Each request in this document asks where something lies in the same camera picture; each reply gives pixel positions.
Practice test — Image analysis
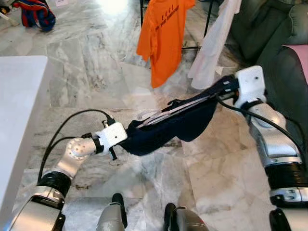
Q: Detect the translucent pink hanger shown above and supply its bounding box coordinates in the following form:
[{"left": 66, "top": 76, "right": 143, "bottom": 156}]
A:
[{"left": 137, "top": 95, "right": 215, "bottom": 127}]

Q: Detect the white table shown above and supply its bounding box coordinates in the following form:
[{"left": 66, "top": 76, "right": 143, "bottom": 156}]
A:
[{"left": 0, "top": 55, "right": 50, "bottom": 224}]

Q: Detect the dark green sofa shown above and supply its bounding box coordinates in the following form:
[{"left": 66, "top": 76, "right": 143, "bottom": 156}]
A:
[{"left": 229, "top": 0, "right": 308, "bottom": 140}]

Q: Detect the red blue striped cloth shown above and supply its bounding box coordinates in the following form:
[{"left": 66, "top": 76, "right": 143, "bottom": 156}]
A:
[{"left": 12, "top": 0, "right": 56, "bottom": 32}]

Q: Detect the robot leg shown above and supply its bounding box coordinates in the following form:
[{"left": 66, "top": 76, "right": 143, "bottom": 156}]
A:
[
  {"left": 164, "top": 203, "right": 210, "bottom": 231},
  {"left": 95, "top": 192, "right": 128, "bottom": 231}
]

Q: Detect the orange T-shirt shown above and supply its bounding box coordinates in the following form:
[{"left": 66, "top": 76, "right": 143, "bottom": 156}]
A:
[{"left": 136, "top": 0, "right": 196, "bottom": 89}]

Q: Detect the robot right leg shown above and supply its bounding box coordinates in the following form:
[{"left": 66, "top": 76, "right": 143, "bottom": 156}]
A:
[{"left": 164, "top": 203, "right": 210, "bottom": 231}]

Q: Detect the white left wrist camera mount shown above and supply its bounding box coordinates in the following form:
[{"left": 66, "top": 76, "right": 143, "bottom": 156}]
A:
[{"left": 99, "top": 122, "right": 128, "bottom": 154}]

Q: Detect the pink cushion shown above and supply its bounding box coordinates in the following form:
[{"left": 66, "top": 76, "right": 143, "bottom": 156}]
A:
[{"left": 284, "top": 44, "right": 308, "bottom": 82}]

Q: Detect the navy blue garment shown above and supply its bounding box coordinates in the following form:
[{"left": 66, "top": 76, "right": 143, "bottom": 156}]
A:
[{"left": 117, "top": 94, "right": 218, "bottom": 156}]

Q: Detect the white garment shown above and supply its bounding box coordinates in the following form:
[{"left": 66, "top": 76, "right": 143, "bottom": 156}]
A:
[{"left": 188, "top": 0, "right": 242, "bottom": 90}]

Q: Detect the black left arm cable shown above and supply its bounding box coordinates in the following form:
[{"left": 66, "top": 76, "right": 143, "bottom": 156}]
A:
[{"left": 38, "top": 109, "right": 116, "bottom": 186}]

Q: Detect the robot left leg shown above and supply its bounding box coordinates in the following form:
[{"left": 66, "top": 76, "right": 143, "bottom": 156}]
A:
[{"left": 95, "top": 192, "right": 128, "bottom": 231}]

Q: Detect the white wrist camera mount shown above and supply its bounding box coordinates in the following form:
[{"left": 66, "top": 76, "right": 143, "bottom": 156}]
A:
[
  {"left": 99, "top": 122, "right": 128, "bottom": 154},
  {"left": 234, "top": 66, "right": 267, "bottom": 107}
]

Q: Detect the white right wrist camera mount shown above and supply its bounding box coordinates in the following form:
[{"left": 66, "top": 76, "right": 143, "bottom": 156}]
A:
[{"left": 234, "top": 66, "right": 267, "bottom": 107}]

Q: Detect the black metal drying rack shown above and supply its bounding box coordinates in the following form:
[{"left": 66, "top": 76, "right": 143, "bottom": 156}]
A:
[{"left": 140, "top": 0, "right": 215, "bottom": 50}]

